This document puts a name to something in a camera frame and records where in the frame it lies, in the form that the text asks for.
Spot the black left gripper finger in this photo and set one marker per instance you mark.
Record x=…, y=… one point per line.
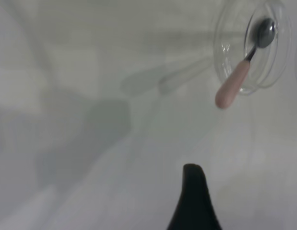
x=196, y=203

